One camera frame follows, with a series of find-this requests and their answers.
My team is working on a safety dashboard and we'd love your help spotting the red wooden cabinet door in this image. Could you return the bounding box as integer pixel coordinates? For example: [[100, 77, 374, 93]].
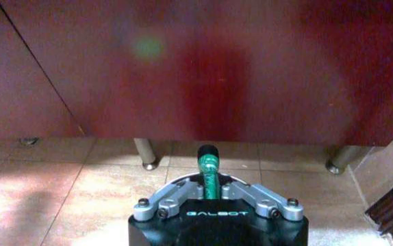
[[0, 0, 88, 142], [0, 0, 393, 147]]

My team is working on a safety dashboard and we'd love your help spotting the silver-black right gripper left finger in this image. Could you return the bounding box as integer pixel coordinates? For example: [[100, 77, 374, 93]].
[[134, 145, 210, 221]]

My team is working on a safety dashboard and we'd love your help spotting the small metal floor fitting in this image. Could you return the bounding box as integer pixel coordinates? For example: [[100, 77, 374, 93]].
[[19, 137, 40, 147]]

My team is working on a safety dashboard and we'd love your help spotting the silver metal cabinet leg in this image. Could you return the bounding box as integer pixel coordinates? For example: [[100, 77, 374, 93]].
[[133, 138, 162, 171], [325, 145, 366, 175]]

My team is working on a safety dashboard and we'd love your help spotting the silver-black right gripper right finger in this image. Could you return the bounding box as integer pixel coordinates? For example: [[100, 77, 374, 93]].
[[209, 145, 305, 221]]

